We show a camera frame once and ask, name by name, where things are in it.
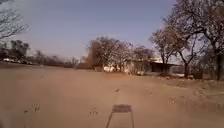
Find brown dirt ground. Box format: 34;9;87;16
0;62;224;128

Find row of bare trees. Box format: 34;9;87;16
84;36;156;75

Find low building with dark roof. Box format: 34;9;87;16
124;58;184;76

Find large bare tree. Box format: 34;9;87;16
164;0;224;82

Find white vehicle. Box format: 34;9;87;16
2;57;16;64

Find distant row of trees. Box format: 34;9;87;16
0;39;81;69

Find bare tree branches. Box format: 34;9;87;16
0;0;29;41

